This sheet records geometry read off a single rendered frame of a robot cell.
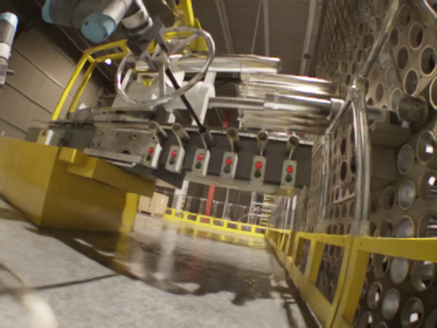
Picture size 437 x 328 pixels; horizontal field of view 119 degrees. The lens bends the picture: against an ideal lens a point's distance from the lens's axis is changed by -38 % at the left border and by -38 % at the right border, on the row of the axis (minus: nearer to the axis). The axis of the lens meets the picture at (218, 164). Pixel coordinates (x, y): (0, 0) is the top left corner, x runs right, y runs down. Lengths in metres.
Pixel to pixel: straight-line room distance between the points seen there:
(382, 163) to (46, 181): 2.61
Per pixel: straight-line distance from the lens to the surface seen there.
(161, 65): 0.76
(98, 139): 1.92
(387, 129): 1.76
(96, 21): 0.53
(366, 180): 0.76
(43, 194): 1.68
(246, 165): 1.27
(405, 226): 1.97
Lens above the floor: 0.39
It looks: 15 degrees up
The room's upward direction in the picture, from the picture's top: 12 degrees clockwise
